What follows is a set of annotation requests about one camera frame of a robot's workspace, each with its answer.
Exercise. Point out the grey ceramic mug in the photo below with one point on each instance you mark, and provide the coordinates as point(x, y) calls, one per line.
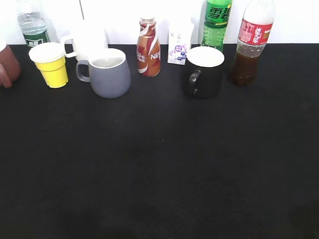
point(107, 71)

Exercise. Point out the Coca-Cola bottle red label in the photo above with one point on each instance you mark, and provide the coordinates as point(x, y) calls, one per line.
point(256, 25)

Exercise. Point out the green Sprite bottle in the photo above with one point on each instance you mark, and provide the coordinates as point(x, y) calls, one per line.
point(215, 23)

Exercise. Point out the yellow paper cup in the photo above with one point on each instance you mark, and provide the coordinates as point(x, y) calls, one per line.
point(49, 59)

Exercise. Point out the Nescafe coffee bottle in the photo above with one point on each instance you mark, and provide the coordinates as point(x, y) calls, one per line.
point(148, 48)

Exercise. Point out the black ceramic mug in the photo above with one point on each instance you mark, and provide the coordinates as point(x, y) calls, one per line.
point(203, 72)

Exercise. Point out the small white milk carton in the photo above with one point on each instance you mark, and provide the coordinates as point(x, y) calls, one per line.
point(179, 42)

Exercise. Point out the white ceramic mug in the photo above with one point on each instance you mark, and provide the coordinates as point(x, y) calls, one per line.
point(86, 36)

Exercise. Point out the clear water bottle green label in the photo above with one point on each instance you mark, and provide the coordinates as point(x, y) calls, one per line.
point(31, 22)

